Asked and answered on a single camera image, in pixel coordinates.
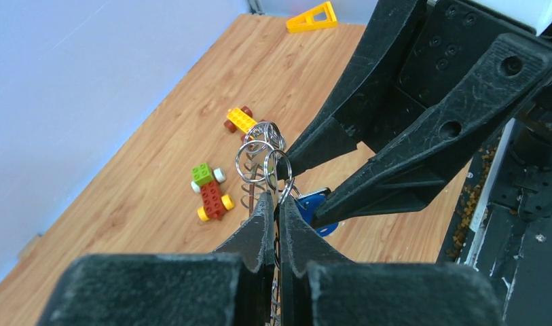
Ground red yellow toy brick car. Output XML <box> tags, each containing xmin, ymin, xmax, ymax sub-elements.
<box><xmin>190</xmin><ymin>162</ymin><xmax>235</xmax><ymax>221</ymax></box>

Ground yellow triangular brick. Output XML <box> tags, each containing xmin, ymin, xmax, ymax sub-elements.
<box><xmin>286</xmin><ymin>1</ymin><xmax>338</xmax><ymax>33</ymax></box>

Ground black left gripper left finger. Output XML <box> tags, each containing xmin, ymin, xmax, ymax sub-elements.
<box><xmin>38</xmin><ymin>192</ymin><xmax>275</xmax><ymax>325</ymax></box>

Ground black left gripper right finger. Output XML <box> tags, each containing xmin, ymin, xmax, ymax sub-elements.
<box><xmin>279</xmin><ymin>198</ymin><xmax>504</xmax><ymax>325</ymax></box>

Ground yellow brown toy brick car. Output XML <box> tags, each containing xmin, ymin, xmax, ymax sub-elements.
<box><xmin>223</xmin><ymin>106</ymin><xmax>259</xmax><ymax>142</ymax></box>

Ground blue key tag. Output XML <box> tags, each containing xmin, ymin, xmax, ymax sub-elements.
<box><xmin>295</xmin><ymin>187</ymin><xmax>338</xmax><ymax>237</ymax></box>

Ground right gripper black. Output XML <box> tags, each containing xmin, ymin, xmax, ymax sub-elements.
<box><xmin>277</xmin><ymin>1</ymin><xmax>552</xmax><ymax>228</ymax></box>

